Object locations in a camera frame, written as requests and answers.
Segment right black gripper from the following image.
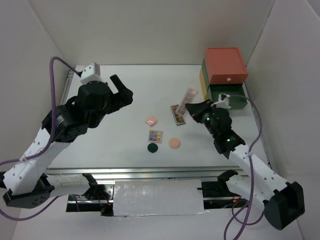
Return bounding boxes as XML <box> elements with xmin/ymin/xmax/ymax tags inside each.
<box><xmin>185</xmin><ymin>98</ymin><xmax>219</xmax><ymax>138</ymax></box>

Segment pink eyeshadow palette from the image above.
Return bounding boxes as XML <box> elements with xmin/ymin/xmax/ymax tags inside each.
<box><xmin>175</xmin><ymin>88</ymin><xmax>199</xmax><ymax>116</ymax></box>

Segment brown eyeshadow palette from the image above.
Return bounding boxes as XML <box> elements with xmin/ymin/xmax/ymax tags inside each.
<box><xmin>170</xmin><ymin>104</ymin><xmax>186</xmax><ymax>126</ymax></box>

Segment green drawer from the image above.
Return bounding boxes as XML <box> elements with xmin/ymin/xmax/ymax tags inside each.
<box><xmin>201</xmin><ymin>58</ymin><xmax>248</xmax><ymax>111</ymax></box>

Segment colourful square eyeshadow palette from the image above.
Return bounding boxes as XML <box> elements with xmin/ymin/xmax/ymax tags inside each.
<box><xmin>148</xmin><ymin>130</ymin><xmax>163</xmax><ymax>144</ymax></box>

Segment red top drawer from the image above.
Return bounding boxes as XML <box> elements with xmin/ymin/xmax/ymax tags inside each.
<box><xmin>204</xmin><ymin>47</ymin><xmax>249</xmax><ymax>85</ymax></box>

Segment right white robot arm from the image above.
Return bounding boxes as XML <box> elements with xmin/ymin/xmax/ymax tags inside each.
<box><xmin>185</xmin><ymin>100</ymin><xmax>305</xmax><ymax>230</ymax></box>

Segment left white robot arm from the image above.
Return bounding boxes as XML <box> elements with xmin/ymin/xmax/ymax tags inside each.
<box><xmin>0</xmin><ymin>74</ymin><xmax>133</xmax><ymax>209</ymax></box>

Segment bare peach makeup puff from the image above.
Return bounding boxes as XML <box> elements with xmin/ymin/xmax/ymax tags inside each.
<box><xmin>168</xmin><ymin>137</ymin><xmax>181</xmax><ymax>149</ymax></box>

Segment wrapped peach makeup puff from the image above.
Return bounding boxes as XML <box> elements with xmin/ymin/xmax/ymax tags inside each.
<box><xmin>145</xmin><ymin>115</ymin><xmax>158</xmax><ymax>127</ymax></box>

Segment dark green round compact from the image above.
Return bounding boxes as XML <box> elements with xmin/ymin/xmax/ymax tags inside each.
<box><xmin>147</xmin><ymin>142</ymin><xmax>159</xmax><ymax>153</ymax></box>

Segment white foil-edged cover plate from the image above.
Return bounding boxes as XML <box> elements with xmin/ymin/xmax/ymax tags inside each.
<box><xmin>113</xmin><ymin>179</ymin><xmax>206</xmax><ymax>217</ymax></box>

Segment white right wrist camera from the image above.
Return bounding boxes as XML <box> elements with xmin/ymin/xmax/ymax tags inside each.
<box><xmin>215</xmin><ymin>93</ymin><xmax>231</xmax><ymax>109</ymax></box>

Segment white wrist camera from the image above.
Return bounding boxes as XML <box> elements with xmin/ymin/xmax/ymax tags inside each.
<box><xmin>80</xmin><ymin>62</ymin><xmax>103</xmax><ymax>85</ymax></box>
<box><xmin>215</xmin><ymin>93</ymin><xmax>231</xmax><ymax>109</ymax></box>

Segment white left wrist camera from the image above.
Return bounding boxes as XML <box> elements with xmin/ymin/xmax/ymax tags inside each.
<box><xmin>80</xmin><ymin>62</ymin><xmax>103</xmax><ymax>85</ymax></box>

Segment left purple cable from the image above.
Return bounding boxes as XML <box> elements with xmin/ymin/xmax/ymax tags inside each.
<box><xmin>0</xmin><ymin>56</ymin><xmax>83</xmax><ymax>221</ymax></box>

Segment purple cable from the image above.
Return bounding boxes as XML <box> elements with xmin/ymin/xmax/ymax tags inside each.
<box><xmin>0</xmin><ymin>56</ymin><xmax>83</xmax><ymax>221</ymax></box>
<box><xmin>223</xmin><ymin>94</ymin><xmax>265</xmax><ymax>240</ymax></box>

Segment aluminium frame rail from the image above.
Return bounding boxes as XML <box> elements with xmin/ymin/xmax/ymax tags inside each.
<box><xmin>44</xmin><ymin>67</ymin><xmax>273</xmax><ymax>180</ymax></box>

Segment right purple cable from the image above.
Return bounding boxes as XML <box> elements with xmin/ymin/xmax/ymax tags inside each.
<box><xmin>223</xmin><ymin>94</ymin><xmax>265</xmax><ymax>240</ymax></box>

